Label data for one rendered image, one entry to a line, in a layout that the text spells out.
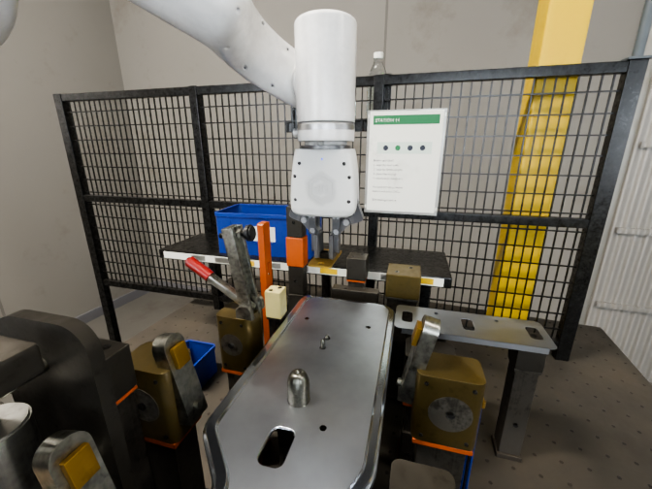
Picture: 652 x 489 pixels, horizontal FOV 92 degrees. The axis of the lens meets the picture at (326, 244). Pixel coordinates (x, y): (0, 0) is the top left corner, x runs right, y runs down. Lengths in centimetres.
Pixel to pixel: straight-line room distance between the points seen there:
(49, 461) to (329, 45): 50
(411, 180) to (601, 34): 154
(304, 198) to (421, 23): 190
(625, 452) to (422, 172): 81
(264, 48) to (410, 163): 60
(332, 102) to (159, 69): 274
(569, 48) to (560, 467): 99
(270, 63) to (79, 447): 51
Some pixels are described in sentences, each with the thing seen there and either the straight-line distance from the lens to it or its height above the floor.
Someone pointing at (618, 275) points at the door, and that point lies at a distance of 245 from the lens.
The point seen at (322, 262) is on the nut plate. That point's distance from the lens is 49.
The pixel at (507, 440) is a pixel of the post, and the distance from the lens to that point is 88.
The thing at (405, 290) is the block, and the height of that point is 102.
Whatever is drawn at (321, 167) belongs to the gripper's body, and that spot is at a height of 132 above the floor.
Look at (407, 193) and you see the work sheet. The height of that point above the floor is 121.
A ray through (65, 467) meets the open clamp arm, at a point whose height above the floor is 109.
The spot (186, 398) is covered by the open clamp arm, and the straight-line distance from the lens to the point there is 51.
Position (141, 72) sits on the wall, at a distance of 327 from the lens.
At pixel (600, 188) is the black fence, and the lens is 113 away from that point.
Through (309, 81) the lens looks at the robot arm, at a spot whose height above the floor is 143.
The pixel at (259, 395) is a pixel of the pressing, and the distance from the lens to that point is 52.
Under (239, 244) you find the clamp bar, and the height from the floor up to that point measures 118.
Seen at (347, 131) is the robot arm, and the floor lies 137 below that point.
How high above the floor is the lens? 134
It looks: 17 degrees down
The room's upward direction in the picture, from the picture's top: straight up
